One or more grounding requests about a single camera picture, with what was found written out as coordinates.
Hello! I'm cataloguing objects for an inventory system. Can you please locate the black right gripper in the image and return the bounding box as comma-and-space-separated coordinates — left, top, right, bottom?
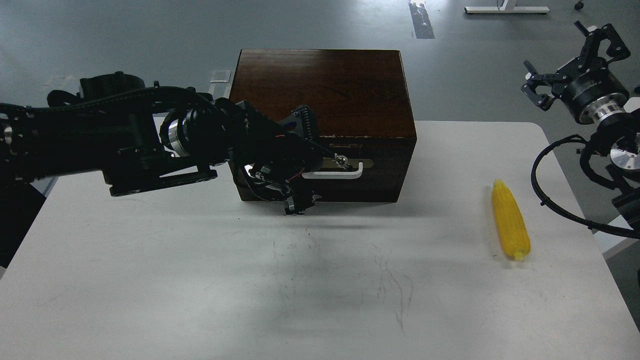
521, 21, 631, 125

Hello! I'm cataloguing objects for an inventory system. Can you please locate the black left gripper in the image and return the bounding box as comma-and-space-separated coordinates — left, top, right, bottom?
214, 99, 354, 215

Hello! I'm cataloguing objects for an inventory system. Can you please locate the wooden drawer with white handle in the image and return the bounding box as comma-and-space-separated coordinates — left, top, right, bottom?
302, 145, 413, 182

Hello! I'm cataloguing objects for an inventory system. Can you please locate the yellow corn cob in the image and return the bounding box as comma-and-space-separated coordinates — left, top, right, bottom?
491, 178, 531, 262

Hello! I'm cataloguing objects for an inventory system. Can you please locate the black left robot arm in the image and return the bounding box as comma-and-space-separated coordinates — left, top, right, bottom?
0, 71, 353, 269

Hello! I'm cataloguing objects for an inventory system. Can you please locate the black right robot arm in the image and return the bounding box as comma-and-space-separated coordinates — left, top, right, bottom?
521, 21, 640, 240

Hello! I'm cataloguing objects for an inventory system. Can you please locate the dark wooden drawer cabinet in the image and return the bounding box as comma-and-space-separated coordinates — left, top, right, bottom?
229, 48, 418, 203

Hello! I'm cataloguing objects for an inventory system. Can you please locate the white table leg base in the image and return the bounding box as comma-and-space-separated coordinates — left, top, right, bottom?
464, 0, 551, 15

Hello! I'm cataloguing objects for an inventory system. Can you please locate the white side table edge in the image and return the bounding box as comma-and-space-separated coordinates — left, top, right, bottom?
594, 232, 639, 260

